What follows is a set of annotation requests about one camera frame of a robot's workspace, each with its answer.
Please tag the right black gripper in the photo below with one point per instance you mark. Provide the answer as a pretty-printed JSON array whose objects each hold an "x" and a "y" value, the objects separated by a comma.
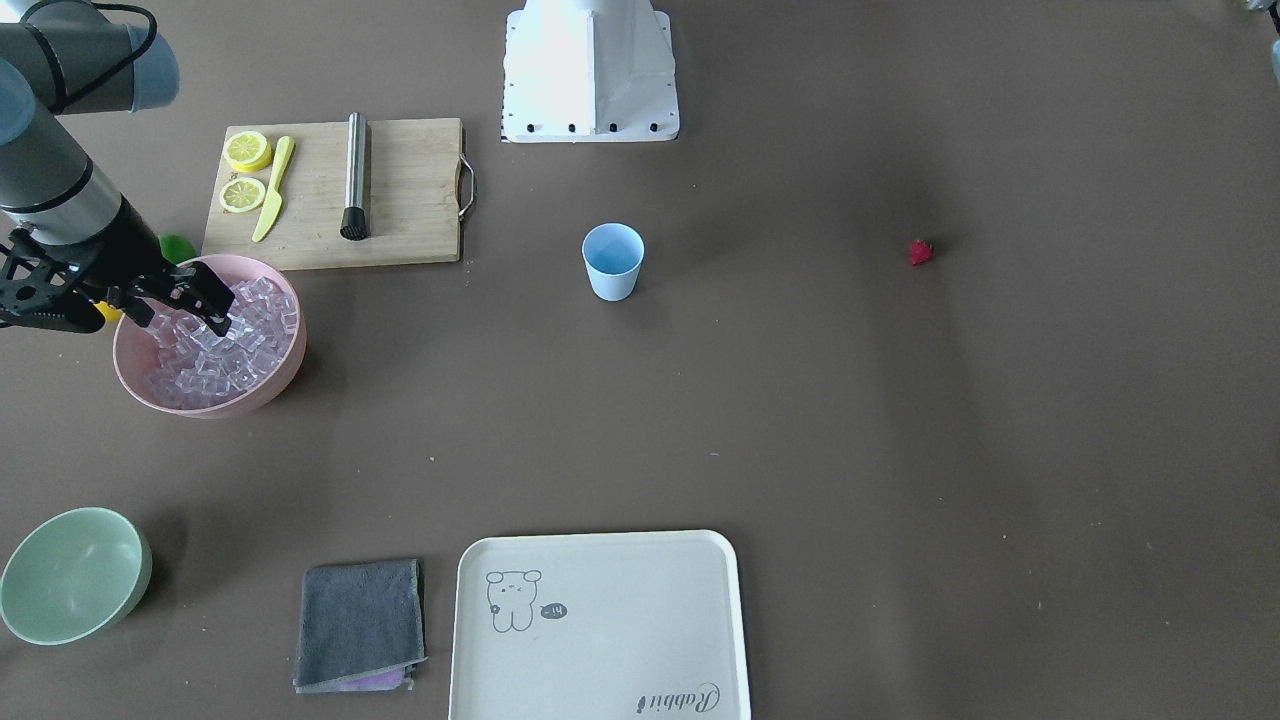
[{"x": 128, "y": 247}]

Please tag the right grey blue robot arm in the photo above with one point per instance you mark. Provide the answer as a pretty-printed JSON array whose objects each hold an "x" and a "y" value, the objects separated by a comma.
[{"x": 76, "y": 241}]

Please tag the pink bowl of ice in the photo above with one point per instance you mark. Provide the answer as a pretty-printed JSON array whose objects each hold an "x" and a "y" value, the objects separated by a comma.
[{"x": 178, "y": 365}]

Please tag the light blue plastic cup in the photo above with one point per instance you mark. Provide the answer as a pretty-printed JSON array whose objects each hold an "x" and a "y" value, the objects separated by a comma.
[{"x": 613, "y": 254}]

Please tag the green lime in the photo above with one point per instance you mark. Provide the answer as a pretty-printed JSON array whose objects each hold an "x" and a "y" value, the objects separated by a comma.
[{"x": 176, "y": 249}]

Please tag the yellow lemon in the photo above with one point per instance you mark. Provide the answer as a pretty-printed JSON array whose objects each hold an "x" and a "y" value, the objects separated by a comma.
[{"x": 108, "y": 312}]

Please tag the lemon half lower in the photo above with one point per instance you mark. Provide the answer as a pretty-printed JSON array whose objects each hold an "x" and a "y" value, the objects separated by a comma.
[{"x": 242, "y": 195}]

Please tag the lemon half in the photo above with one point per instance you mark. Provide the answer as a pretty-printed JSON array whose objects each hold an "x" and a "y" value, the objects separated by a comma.
[
  {"x": 242, "y": 195},
  {"x": 247, "y": 151}
]

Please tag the yellow plastic knife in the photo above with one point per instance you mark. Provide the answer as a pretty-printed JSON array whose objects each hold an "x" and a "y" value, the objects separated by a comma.
[{"x": 273, "y": 199}]

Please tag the lemon half upper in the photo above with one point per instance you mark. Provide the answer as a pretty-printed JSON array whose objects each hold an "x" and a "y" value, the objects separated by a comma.
[{"x": 247, "y": 151}]

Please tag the steel muddler with black tip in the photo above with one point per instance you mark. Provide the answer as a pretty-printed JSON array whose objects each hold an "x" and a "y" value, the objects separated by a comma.
[{"x": 355, "y": 217}]

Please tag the wooden cutting board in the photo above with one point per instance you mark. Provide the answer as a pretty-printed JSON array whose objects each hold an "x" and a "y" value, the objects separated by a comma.
[{"x": 416, "y": 196}]

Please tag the green empty bowl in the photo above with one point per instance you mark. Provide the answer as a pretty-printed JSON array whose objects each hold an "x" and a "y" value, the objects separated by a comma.
[{"x": 74, "y": 576}]

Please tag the grey folded cloth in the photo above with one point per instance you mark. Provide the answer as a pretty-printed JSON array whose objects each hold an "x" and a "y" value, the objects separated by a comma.
[{"x": 361, "y": 627}]

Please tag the cream rabbit tray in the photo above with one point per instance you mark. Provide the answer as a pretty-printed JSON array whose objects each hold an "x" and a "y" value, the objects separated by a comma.
[{"x": 635, "y": 625}]

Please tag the red strawberry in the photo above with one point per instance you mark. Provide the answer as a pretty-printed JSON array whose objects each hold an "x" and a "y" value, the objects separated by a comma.
[{"x": 920, "y": 252}]

